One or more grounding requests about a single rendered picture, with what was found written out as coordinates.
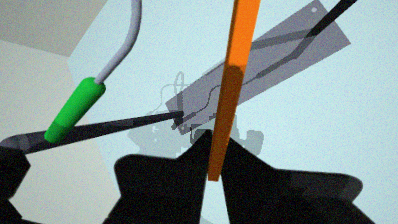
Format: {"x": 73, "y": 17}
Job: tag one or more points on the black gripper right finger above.
{"x": 252, "y": 188}

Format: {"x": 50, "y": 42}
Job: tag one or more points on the orange handle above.
{"x": 243, "y": 21}

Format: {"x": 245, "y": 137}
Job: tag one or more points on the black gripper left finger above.
{"x": 183, "y": 177}

